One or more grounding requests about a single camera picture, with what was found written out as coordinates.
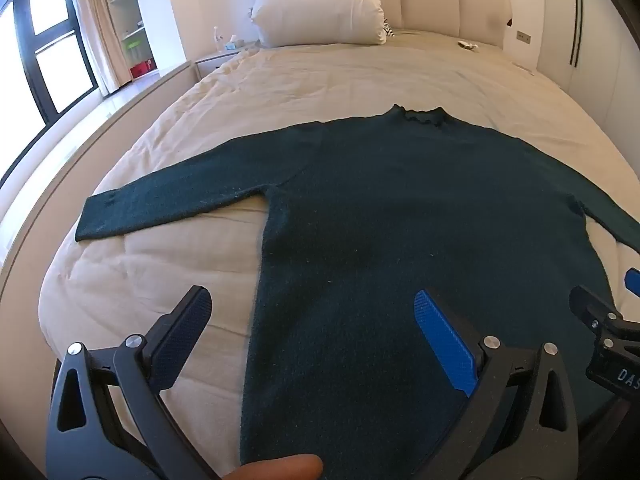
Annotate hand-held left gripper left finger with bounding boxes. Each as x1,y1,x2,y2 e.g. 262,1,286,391
45,285,221,480

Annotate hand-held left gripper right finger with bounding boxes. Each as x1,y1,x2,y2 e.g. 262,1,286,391
412,289,581,480

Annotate dark green knit sweater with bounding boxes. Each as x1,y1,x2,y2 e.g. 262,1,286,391
75,104,640,480

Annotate person's left hand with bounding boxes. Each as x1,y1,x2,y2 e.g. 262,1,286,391
220,454,324,480

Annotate white window bench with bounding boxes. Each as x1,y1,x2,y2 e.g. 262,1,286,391
0,60,197,266

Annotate white nightstand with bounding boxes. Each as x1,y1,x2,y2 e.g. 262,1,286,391
194,42,261,81

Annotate bed with cream duvet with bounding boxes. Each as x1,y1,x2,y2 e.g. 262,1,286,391
40,27,640,480

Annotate black framed window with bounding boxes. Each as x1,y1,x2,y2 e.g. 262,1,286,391
0,0,101,173

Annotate beige curtain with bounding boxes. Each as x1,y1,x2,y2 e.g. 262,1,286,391
70,0,122,97

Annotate white pillow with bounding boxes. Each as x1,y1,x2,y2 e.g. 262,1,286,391
250,0,386,47

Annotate white wardrobe with black handles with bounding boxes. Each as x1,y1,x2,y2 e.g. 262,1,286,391
536,0,640,128

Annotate white wall shelf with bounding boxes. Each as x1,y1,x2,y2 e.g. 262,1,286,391
102,0,160,82

